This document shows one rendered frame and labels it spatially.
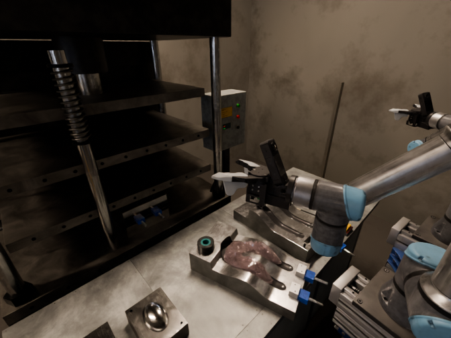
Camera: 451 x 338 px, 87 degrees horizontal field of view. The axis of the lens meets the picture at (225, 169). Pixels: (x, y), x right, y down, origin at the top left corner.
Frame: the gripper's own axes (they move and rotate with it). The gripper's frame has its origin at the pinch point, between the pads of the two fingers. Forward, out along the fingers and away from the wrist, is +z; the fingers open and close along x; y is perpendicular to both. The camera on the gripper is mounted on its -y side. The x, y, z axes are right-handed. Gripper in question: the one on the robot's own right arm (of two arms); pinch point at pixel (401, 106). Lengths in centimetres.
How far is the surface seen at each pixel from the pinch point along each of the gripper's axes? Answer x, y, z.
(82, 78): -163, -39, 26
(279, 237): -83, 48, -25
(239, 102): -78, -5, 58
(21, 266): -213, 39, -11
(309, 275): -79, 48, -49
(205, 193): -116, 52, 37
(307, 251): -74, 47, -38
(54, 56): -158, -49, -8
